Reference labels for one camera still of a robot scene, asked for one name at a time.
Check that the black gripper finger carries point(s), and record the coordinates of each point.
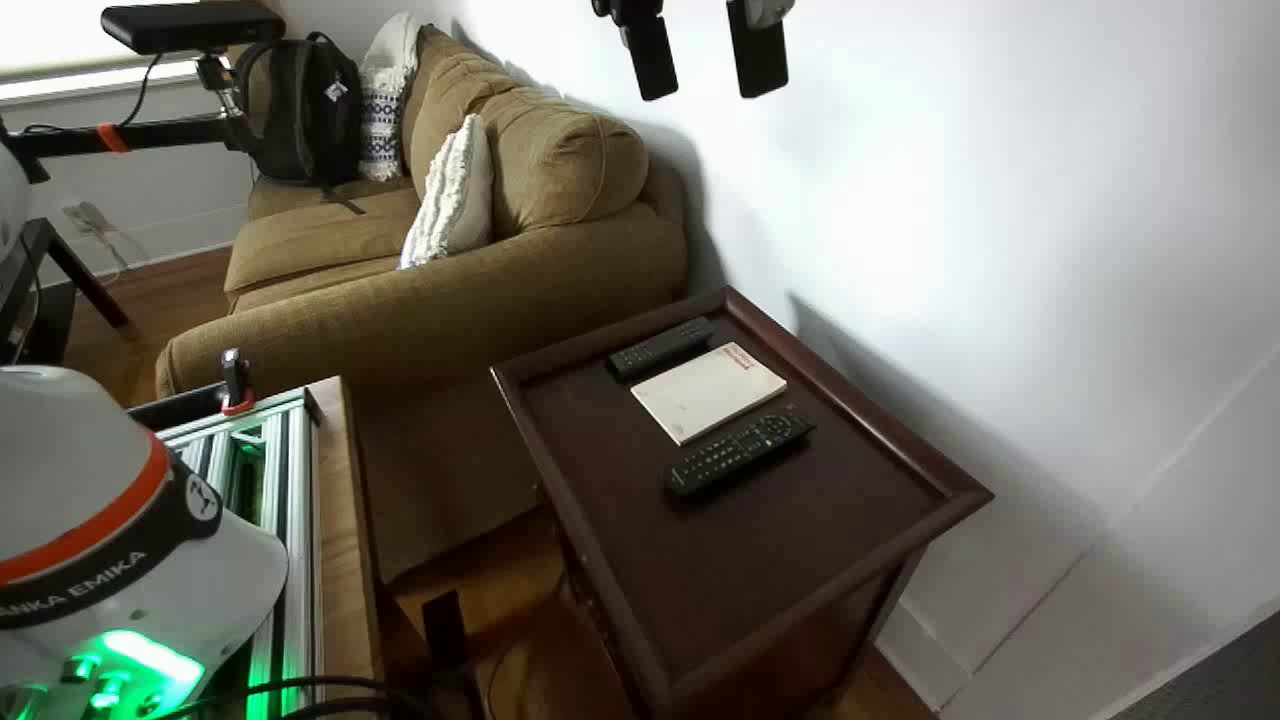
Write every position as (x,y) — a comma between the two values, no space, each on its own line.
(758,45)
(649,52)

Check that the black remote with buttons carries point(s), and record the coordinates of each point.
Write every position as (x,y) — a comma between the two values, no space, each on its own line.
(739,452)

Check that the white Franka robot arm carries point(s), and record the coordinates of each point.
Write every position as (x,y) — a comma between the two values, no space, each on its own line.
(83,464)

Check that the slim plain black remote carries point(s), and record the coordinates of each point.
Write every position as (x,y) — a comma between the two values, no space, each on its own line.
(663,347)

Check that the white knitted pillow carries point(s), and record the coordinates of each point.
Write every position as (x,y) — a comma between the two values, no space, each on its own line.
(450,203)

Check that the white patterned blanket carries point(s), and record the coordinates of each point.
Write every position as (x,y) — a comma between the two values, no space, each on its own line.
(385,94)

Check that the olive fabric sofa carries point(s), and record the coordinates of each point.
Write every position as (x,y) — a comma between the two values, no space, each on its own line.
(442,304)

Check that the beige paper booklet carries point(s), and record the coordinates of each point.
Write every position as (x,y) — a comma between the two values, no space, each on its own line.
(707,390)

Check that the black backpack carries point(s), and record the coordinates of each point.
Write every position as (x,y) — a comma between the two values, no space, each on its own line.
(307,113)

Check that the black stand with orange tape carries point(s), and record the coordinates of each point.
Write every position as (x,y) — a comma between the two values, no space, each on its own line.
(160,132)

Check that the black knob with red base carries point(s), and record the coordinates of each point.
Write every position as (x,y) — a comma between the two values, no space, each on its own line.
(237,380)

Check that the dark wooden side table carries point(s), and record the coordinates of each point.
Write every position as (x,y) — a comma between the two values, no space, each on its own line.
(746,572)

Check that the black stereo camera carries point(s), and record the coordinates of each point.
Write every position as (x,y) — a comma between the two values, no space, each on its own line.
(187,24)

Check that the white wall outlet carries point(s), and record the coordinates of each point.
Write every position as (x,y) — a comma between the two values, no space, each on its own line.
(90,219)

